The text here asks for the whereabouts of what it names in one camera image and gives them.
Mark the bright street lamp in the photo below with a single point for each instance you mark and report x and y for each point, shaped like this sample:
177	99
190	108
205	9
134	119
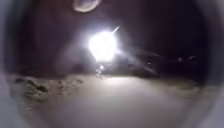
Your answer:
102	46

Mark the pale asphalt path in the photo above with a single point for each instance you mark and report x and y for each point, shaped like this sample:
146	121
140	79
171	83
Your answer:
116	106

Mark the rough pale ground verge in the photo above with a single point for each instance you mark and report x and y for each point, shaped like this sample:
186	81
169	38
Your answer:
43	88
173	87

